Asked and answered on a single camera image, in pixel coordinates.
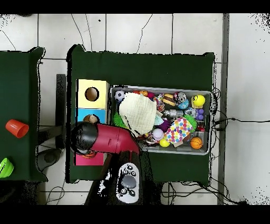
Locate cream muslin cloth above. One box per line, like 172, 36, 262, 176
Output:
119, 92, 158, 137

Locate large green spiky ball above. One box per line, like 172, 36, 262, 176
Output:
112, 111, 127, 128

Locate plush hamburger toy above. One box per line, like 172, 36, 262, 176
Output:
162, 93, 177, 107

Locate polka dot cloth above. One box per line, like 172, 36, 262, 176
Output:
164, 117, 194, 144

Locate orange striped tiger plush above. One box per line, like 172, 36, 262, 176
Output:
82, 151, 98, 159

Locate wooden box with three holes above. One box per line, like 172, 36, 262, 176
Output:
75, 78, 111, 166

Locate shallow mesh bin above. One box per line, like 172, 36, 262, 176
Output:
106, 84, 212, 156

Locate small soccer ball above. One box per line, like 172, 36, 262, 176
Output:
114, 90, 127, 101

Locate white toy baseball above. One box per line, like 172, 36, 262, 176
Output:
152, 128, 165, 141

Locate dark green tablecloth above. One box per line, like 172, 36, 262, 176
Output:
0, 46, 48, 183
65, 44, 216, 184

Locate yellow ball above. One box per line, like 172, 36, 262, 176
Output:
191, 94, 206, 108

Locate small orange basketball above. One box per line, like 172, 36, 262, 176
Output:
189, 137, 204, 150

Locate orange plastic cup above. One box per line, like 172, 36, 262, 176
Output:
5, 118, 30, 139

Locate black power cable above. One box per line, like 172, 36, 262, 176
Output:
214, 117, 270, 126

